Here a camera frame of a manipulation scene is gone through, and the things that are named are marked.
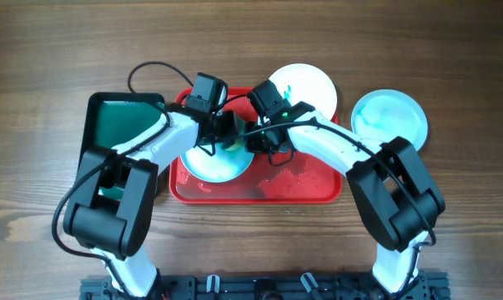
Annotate white plate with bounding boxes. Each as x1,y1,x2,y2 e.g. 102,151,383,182
351,89,429,151
180,143,254,183
269,63,338,120

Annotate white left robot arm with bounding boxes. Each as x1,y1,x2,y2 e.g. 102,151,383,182
52,102,246,299

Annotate green sponge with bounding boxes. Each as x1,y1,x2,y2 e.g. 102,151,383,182
224,140,245,152

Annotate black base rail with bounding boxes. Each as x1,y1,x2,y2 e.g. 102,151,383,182
78,270,450,300

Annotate black tub with green water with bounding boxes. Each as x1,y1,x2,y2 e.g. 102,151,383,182
78,92,169,201

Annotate red plastic tray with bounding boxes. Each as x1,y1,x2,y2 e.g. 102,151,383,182
169,86,344,206

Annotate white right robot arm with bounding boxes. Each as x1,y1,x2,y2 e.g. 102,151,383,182
246,102,445,296

